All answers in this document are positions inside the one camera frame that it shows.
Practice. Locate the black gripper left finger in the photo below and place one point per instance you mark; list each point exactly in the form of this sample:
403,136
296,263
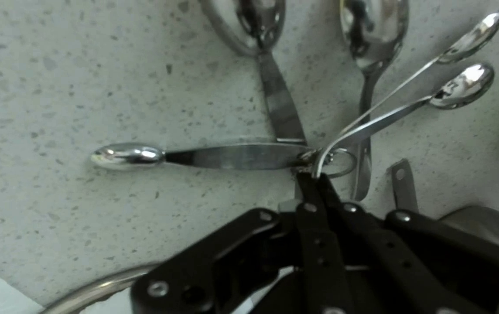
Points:
312,244

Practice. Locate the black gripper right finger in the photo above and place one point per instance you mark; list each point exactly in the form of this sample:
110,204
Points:
412,261

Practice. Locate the narrow steel measuring spoon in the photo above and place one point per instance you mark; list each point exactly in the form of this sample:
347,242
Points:
232,155

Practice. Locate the large steel measuring spoon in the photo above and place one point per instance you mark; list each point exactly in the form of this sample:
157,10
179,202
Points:
281,110

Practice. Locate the small steel measuring spoon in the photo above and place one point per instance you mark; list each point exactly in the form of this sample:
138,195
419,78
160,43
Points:
464,84
473,35

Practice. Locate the medium steel measuring spoon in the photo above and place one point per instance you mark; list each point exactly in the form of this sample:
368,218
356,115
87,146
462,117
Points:
371,35

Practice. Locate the steel paper towel holder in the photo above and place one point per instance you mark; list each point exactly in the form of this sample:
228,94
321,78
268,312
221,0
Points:
94,288

